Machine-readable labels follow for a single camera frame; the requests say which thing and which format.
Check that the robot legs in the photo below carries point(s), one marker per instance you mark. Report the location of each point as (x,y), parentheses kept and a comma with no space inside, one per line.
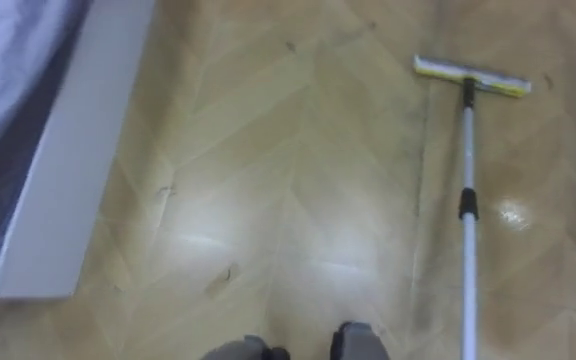
(355,342)

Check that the grey bed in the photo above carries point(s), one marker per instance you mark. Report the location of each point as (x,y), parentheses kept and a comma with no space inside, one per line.
(53,190)

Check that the white mop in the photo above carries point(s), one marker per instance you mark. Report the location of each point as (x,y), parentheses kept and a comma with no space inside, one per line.
(468,150)

